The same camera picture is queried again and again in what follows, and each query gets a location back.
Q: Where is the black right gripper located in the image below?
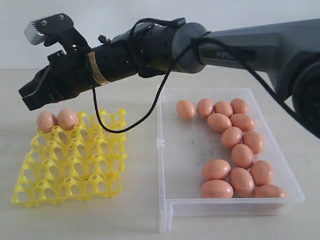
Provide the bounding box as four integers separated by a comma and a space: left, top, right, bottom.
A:
18, 49, 97, 111

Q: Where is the brown egg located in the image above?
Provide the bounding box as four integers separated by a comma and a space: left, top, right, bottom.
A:
214, 100, 233, 118
231, 143, 254, 170
249, 160, 274, 187
196, 98, 214, 118
207, 113, 232, 133
220, 126, 243, 148
202, 158, 231, 181
253, 184, 287, 210
229, 113, 256, 132
57, 108, 79, 130
36, 111, 58, 133
229, 167, 255, 198
242, 130, 264, 155
230, 98, 248, 114
201, 179, 234, 198
176, 99, 196, 119

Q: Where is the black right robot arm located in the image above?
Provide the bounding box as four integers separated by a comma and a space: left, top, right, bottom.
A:
18, 13, 320, 137

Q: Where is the yellow plastic egg tray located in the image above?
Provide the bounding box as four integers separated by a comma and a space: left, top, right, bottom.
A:
11, 109, 127, 208

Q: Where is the clear plastic bin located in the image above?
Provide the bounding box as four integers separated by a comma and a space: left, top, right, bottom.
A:
157, 87, 305, 233

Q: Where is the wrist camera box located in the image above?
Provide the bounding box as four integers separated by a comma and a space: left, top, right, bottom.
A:
24, 13, 90, 53

